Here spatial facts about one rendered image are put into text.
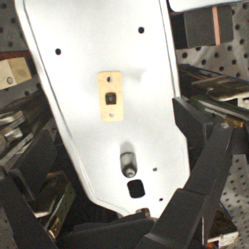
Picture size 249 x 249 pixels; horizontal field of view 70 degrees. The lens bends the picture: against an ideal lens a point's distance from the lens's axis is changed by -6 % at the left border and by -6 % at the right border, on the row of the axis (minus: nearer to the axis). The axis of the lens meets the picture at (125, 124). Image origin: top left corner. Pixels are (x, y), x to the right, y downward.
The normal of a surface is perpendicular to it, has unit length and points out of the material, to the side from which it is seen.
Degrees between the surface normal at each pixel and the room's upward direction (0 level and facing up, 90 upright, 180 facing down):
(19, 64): 90
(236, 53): 0
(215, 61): 0
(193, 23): 0
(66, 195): 78
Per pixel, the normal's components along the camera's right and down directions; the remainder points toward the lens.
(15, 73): 0.97, -0.24
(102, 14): 0.07, 0.38
